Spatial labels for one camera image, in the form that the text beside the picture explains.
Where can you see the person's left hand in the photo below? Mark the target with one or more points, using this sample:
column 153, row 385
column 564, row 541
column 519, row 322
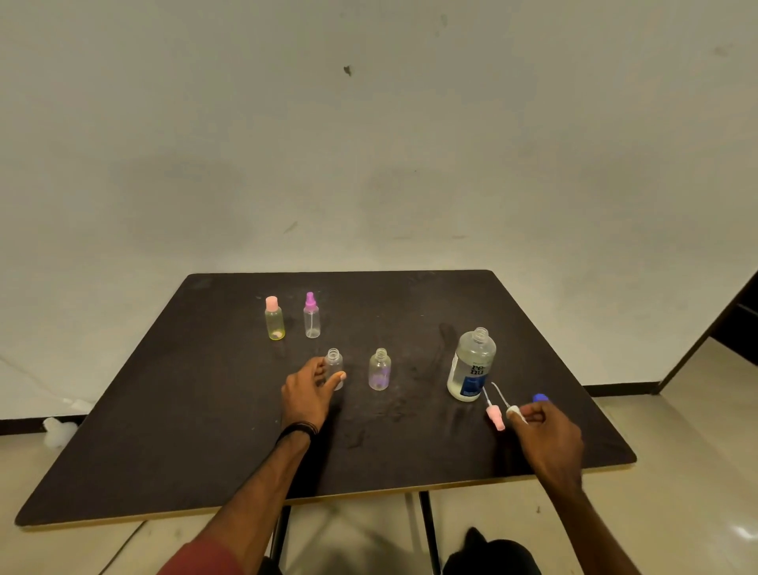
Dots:
column 305, row 397

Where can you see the person's right hand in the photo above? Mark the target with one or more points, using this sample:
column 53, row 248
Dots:
column 553, row 444

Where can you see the small clear bottle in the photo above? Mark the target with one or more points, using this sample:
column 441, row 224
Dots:
column 312, row 324
column 334, row 361

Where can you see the blue bottle cap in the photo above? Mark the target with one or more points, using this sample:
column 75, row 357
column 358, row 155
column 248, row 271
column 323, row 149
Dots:
column 540, row 397

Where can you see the white spray cap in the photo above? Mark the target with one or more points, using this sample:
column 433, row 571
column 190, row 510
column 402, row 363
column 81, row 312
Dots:
column 513, row 410

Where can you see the pink spray cap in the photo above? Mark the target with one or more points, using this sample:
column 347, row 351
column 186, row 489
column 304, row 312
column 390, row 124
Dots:
column 496, row 417

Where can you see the small yellow bottle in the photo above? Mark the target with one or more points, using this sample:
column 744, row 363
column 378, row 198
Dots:
column 275, row 326

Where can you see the small purple tinted bottle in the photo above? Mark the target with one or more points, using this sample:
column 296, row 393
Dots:
column 379, row 372

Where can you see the purple spray cap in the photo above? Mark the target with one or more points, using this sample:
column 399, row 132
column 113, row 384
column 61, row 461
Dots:
column 311, row 302

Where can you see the large clear bottle blue label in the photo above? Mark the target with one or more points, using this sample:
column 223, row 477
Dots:
column 471, row 370

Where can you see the person's right forearm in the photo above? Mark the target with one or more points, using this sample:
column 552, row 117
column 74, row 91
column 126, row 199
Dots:
column 592, row 533

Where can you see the person's left forearm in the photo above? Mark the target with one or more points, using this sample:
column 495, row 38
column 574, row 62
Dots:
column 260, row 497

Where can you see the person's black trousers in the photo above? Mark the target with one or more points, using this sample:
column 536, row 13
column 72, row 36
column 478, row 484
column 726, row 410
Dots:
column 491, row 560

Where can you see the person's left red sleeve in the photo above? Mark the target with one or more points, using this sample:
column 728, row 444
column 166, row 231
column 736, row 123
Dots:
column 201, row 560

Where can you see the white plastic object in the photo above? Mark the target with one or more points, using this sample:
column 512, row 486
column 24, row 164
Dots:
column 59, row 432

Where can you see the black wristband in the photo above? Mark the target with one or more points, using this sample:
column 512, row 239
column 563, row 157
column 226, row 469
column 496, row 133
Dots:
column 298, row 429

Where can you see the black table leg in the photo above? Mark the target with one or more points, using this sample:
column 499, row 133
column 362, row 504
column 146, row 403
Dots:
column 431, row 533
column 281, row 539

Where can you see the dark door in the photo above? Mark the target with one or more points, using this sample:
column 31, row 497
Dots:
column 740, row 337

